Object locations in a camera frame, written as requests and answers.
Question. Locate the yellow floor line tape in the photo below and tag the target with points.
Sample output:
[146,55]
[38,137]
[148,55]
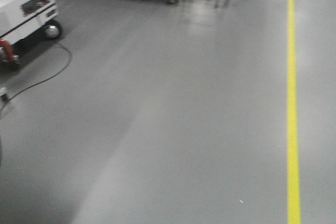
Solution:
[293,167]

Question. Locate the white wheeled machine cart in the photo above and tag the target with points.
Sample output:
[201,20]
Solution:
[20,18]

